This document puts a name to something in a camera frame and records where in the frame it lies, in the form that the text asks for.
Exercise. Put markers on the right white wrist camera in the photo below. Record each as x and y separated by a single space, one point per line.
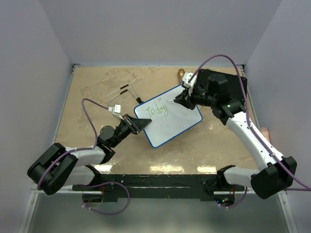
188 82

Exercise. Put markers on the blue framed whiteboard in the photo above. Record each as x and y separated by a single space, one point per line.
169 119

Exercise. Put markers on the black hard case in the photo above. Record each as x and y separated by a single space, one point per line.
233 82

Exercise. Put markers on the black base frame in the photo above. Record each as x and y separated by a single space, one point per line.
172 186

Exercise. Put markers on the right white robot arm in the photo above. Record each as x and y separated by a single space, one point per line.
274 170

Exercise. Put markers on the gold microphone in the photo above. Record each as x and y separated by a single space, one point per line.
180 74

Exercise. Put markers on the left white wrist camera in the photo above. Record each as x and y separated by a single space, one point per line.
116 110

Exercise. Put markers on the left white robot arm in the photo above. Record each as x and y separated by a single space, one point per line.
60 166

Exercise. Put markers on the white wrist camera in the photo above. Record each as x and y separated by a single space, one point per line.
188 82
116 110

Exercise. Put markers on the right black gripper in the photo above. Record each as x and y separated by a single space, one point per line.
182 98

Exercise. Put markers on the wire whiteboard stand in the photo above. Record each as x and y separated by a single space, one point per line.
127 88

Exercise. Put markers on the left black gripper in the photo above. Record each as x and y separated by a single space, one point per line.
136 125

